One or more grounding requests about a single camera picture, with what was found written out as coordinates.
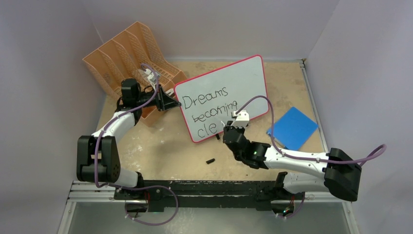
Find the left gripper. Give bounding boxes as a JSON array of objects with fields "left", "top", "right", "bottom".
[{"left": 135, "top": 84, "right": 180, "bottom": 112}]

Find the pink-framed whiteboard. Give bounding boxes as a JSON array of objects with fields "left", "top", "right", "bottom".
[{"left": 174, "top": 55, "right": 269, "bottom": 143}]

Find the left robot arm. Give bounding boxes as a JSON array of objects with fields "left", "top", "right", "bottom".
[{"left": 76, "top": 78, "right": 181, "bottom": 199}]

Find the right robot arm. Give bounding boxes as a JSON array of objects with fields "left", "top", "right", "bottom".
[{"left": 223, "top": 121, "right": 362, "bottom": 202}]

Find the peach plastic file organizer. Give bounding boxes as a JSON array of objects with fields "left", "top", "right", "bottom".
[{"left": 82, "top": 21, "right": 188, "bottom": 127}]

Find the blue notebook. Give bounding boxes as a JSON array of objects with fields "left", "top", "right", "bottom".
[{"left": 266, "top": 107, "right": 319, "bottom": 151}]

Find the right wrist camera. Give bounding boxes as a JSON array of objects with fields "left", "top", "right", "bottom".
[{"left": 230, "top": 110, "right": 250, "bottom": 128}]

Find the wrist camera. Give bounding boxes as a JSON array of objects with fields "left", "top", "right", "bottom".
[
  {"left": 230, "top": 110, "right": 250, "bottom": 128},
  {"left": 143, "top": 68, "right": 160, "bottom": 93}
]

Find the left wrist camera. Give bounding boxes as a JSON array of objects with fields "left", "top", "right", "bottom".
[{"left": 143, "top": 68, "right": 160, "bottom": 93}]

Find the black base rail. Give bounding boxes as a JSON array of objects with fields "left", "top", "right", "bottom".
[{"left": 114, "top": 180, "right": 303, "bottom": 213}]

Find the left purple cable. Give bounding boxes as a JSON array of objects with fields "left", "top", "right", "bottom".
[{"left": 94, "top": 63, "right": 179, "bottom": 227}]

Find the purple cable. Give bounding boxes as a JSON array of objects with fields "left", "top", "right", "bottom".
[
  {"left": 235, "top": 95, "right": 387, "bottom": 220},
  {"left": 94, "top": 63, "right": 179, "bottom": 227}
]

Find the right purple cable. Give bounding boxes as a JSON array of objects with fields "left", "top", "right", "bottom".
[{"left": 235, "top": 95, "right": 387, "bottom": 220}]

